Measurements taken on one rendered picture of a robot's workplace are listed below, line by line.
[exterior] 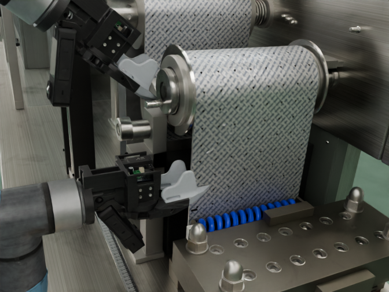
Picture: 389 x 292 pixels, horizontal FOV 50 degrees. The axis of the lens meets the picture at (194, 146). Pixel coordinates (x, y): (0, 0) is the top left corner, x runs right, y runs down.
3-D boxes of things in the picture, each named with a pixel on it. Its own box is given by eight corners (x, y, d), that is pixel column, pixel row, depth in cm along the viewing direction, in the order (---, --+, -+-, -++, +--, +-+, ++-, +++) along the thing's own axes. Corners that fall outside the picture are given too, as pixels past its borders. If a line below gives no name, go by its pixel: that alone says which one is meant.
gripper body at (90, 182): (166, 170, 62) (84, 184, 57) (165, 219, 65) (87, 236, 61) (149, 149, 68) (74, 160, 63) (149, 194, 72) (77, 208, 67)
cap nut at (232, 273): (214, 281, 60) (216, 256, 58) (236, 274, 61) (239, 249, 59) (226, 299, 57) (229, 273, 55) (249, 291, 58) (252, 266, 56)
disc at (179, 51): (158, 116, 77) (160, 35, 71) (160, 116, 77) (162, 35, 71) (190, 150, 65) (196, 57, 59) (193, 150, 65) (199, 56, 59)
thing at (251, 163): (187, 225, 73) (192, 128, 66) (295, 200, 83) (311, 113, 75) (188, 227, 73) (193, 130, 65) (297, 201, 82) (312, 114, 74)
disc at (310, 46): (271, 103, 87) (282, 32, 81) (273, 103, 87) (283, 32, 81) (318, 131, 75) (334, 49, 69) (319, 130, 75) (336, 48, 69)
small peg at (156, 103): (146, 110, 68) (143, 102, 68) (161, 108, 69) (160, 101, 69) (147, 106, 67) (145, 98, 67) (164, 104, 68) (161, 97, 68)
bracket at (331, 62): (300, 63, 80) (302, 53, 79) (324, 61, 82) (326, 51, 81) (318, 69, 76) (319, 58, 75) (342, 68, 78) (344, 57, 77)
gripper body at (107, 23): (145, 36, 60) (76, -23, 53) (109, 83, 61) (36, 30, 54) (130, 27, 66) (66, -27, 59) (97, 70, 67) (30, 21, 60)
